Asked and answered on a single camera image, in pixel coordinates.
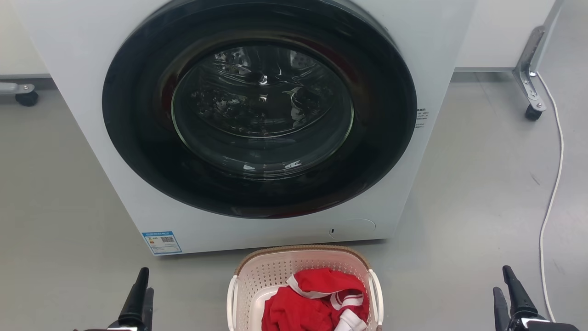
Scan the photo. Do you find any thin white floor cable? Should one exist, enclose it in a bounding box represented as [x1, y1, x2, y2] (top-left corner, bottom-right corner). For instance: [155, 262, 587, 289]
[535, 71, 565, 322]

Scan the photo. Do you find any red garment with white stripes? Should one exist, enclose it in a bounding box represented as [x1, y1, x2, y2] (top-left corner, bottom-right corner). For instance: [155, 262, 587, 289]
[262, 268, 370, 331]

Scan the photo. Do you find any white front-load washing machine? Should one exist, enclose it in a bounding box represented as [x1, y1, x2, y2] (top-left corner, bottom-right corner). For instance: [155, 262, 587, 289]
[14, 0, 478, 257]

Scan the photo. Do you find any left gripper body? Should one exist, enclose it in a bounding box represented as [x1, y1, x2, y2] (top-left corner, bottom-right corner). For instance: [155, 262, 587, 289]
[73, 324, 141, 331]

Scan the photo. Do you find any round black washing machine door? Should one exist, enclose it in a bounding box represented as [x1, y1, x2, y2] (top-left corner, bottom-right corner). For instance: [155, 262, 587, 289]
[102, 0, 418, 219]

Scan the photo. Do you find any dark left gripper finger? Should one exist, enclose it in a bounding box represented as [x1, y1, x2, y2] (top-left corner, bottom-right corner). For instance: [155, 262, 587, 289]
[140, 287, 155, 331]
[118, 268, 150, 328]

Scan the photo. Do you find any white partition panel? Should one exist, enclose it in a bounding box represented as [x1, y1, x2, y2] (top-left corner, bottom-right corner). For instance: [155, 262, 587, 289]
[455, 0, 563, 73]
[0, 0, 51, 79]

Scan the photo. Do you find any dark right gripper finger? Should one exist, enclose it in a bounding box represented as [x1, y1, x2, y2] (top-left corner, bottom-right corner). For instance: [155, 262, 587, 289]
[502, 266, 538, 320]
[493, 287, 512, 331]

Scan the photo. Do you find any grey metal caster bracket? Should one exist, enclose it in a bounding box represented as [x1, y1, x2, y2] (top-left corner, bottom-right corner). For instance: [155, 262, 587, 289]
[512, 26, 547, 112]
[0, 82, 35, 96]

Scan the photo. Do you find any blue energy label sticker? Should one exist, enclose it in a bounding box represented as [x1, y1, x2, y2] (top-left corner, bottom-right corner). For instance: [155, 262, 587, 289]
[141, 231, 182, 256]

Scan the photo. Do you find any white perforated laundry basket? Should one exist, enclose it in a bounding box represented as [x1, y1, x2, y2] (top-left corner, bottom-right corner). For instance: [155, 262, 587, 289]
[226, 245, 384, 331]

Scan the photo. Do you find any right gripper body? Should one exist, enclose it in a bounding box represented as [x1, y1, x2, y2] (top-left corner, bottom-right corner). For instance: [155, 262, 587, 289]
[508, 315, 580, 331]

